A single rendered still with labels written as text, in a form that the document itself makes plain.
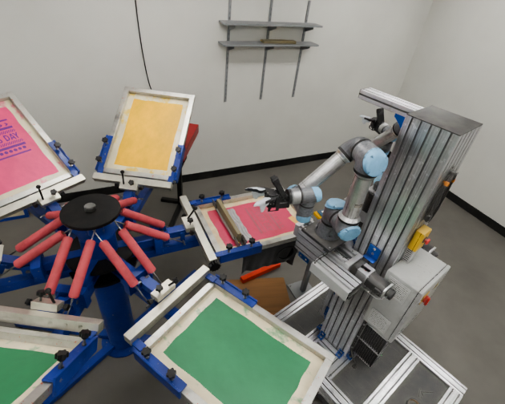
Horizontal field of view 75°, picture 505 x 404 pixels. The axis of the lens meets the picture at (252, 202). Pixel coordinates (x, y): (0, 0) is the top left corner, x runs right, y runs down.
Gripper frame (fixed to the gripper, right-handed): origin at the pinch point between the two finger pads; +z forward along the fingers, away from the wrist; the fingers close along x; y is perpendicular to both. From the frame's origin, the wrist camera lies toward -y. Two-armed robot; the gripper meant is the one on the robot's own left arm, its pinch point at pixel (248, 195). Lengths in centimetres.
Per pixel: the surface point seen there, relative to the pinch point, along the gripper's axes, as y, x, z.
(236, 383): 77, -38, 12
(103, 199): 28, 58, 71
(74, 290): 53, 12, 83
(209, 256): 60, 33, 13
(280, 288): 156, 88, -63
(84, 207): 27, 48, 79
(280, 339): 75, -22, -16
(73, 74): -9, 242, 111
